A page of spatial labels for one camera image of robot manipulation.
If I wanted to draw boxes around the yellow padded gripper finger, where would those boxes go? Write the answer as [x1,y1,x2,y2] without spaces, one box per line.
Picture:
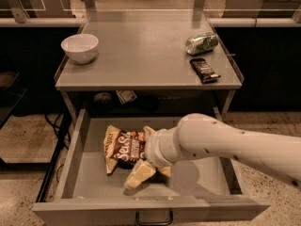
[143,126,155,139]
[124,159,156,189]

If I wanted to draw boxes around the brown chip bag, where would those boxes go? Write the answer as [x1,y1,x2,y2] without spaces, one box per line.
[103,124,172,178]

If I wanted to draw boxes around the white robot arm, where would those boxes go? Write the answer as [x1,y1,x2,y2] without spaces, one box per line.
[145,113,301,188]

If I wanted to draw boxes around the white printed packet under counter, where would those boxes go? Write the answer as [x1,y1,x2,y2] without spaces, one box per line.
[116,90,137,105]

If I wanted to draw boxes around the dark round object under counter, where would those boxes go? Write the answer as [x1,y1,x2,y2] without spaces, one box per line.
[93,92,113,106]

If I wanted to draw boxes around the grey cabinet counter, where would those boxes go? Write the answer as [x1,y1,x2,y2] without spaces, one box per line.
[56,10,243,113]

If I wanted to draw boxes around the grey open top drawer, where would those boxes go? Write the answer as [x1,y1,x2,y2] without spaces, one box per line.
[33,109,270,226]

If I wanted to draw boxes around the black snack bar wrapper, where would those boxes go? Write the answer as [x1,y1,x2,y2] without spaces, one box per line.
[190,57,220,84]

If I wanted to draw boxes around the green soda can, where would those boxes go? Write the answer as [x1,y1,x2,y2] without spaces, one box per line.
[185,32,218,56]

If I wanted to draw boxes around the white ceramic bowl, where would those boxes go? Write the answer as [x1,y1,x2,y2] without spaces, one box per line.
[61,34,99,64]

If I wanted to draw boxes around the black drawer handle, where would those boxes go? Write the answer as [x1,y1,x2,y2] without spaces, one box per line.
[135,211,173,226]

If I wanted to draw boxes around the black floor cables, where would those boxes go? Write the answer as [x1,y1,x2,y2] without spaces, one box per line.
[44,111,71,149]

